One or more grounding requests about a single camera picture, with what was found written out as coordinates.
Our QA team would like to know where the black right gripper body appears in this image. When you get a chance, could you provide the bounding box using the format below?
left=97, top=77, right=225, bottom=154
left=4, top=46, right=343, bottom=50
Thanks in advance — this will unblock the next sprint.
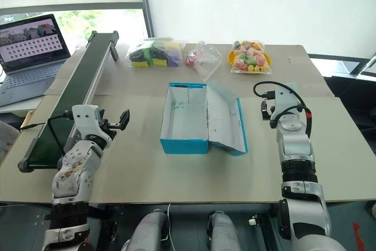
left=264, top=102, right=278, bottom=130

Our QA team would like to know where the bag of coloured foam blocks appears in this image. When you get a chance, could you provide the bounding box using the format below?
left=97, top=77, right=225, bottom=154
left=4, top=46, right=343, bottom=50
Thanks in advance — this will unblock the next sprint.
left=126, top=38, right=186, bottom=69

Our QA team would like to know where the blue cardboard box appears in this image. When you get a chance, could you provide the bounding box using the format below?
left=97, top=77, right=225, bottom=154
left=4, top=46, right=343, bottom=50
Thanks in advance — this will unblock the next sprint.
left=159, top=79, right=249, bottom=157

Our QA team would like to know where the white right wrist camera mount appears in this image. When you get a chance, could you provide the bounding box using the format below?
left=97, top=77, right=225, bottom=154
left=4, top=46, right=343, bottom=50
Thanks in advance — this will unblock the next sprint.
left=273, top=82, right=301, bottom=118

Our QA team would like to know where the bag of colourful toy fruit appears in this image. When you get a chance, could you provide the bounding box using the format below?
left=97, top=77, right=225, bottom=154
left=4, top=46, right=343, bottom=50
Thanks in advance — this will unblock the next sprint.
left=230, top=39, right=273, bottom=75

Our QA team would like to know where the yellow plate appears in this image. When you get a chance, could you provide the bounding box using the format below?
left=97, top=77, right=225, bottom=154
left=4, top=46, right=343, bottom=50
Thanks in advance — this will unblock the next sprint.
left=228, top=49, right=271, bottom=72

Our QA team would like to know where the silver open laptop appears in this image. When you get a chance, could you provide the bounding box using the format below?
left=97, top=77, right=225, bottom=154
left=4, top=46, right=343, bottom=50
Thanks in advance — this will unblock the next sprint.
left=0, top=14, right=72, bottom=108

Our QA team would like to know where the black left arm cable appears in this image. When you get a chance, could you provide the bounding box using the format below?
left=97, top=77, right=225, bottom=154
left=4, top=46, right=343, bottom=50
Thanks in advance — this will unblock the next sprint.
left=19, top=111, right=74, bottom=158

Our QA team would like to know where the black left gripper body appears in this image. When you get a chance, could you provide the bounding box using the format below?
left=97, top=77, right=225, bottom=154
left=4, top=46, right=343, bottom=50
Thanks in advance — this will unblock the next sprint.
left=98, top=109, right=119, bottom=140

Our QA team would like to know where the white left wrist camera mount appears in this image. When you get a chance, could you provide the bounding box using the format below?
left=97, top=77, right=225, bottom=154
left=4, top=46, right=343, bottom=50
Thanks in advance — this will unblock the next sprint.
left=72, top=104, right=102, bottom=142

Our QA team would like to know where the thin white cable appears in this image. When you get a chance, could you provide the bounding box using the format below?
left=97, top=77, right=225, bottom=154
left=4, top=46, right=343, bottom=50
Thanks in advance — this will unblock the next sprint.
left=166, top=203, right=174, bottom=251

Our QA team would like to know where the dark green conveyor belt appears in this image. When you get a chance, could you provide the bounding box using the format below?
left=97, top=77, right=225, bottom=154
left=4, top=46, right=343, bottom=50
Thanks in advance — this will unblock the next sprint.
left=17, top=30, right=120, bottom=173

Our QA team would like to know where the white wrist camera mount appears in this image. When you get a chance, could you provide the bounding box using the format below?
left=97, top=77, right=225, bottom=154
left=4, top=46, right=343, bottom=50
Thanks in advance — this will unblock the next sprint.
left=273, top=82, right=301, bottom=118
left=72, top=104, right=102, bottom=142

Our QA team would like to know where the grey window frame post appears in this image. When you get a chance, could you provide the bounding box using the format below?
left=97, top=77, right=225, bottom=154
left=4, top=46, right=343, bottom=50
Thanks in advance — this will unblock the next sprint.
left=137, top=0, right=156, bottom=39

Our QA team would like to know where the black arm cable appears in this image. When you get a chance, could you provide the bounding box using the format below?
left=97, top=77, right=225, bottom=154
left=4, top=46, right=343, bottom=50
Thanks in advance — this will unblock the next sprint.
left=253, top=81, right=314, bottom=139
left=19, top=111, right=74, bottom=158

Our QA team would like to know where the clear bag with red items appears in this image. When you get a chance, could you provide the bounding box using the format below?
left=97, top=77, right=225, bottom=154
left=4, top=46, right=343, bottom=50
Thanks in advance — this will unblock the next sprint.
left=184, top=41, right=223, bottom=82

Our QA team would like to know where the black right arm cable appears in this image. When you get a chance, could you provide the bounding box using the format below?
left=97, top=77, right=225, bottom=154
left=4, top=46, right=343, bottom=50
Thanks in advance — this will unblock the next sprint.
left=253, top=81, right=314, bottom=139

